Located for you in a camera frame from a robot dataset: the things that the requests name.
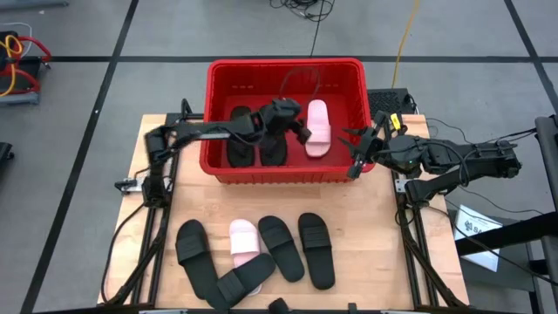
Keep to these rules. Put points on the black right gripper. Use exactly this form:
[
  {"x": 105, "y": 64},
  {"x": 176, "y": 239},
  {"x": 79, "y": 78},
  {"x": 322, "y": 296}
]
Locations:
[{"x": 377, "y": 146}]

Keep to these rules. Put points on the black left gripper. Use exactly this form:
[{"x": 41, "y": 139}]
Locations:
[{"x": 281, "y": 114}]

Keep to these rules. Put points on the pink slide sandal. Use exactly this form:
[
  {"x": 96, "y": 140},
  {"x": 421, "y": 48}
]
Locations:
[
  {"x": 318, "y": 113},
  {"x": 244, "y": 237}
]

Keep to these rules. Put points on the black flip-flop sandal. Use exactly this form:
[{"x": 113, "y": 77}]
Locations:
[
  {"x": 274, "y": 154},
  {"x": 240, "y": 154}
]

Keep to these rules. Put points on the red plastic bin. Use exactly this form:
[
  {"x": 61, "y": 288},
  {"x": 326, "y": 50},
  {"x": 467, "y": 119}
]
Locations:
[{"x": 279, "y": 178}]

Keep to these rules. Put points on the black slide sandal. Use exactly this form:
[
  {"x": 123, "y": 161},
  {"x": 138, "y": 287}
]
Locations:
[
  {"x": 283, "y": 255},
  {"x": 318, "y": 261},
  {"x": 196, "y": 261},
  {"x": 244, "y": 277}
]

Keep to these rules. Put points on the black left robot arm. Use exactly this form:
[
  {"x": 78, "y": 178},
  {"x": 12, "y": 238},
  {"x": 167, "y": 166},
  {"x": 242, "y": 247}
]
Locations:
[{"x": 209, "y": 130}]

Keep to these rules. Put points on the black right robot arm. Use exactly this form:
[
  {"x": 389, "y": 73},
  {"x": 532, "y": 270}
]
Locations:
[{"x": 479, "y": 159}]

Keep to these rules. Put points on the yellow tag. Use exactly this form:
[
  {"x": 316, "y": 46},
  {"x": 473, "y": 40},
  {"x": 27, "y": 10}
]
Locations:
[{"x": 395, "y": 121}]

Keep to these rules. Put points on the black vented box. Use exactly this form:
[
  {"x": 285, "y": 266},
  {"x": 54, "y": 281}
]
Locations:
[{"x": 388, "y": 102}]

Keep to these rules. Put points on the white printed sheet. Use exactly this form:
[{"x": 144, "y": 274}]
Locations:
[{"x": 479, "y": 222}]

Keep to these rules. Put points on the small black clamp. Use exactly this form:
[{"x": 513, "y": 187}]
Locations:
[{"x": 352, "y": 308}]

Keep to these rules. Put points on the black rounded object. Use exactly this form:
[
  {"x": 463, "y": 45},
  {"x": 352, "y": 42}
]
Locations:
[{"x": 278, "y": 306}]

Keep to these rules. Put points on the black desk beam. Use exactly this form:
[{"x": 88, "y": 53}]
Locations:
[{"x": 523, "y": 231}]

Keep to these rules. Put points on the red tubular cart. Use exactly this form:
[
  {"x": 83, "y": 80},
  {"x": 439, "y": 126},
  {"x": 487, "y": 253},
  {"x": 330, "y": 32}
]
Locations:
[{"x": 37, "y": 43}]

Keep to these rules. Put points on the grey bar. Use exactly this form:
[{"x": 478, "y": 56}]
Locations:
[{"x": 35, "y": 3}]

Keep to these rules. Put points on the silver metal bracket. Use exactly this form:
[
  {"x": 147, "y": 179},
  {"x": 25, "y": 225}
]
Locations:
[
  {"x": 131, "y": 185},
  {"x": 401, "y": 185}
]

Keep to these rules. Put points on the black aluminium frame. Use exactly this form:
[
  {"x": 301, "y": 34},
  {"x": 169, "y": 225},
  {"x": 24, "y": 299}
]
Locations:
[
  {"x": 158, "y": 227},
  {"x": 420, "y": 279}
]

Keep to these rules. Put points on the grey post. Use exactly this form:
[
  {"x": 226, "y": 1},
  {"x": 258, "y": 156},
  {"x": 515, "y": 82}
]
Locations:
[{"x": 548, "y": 174}]

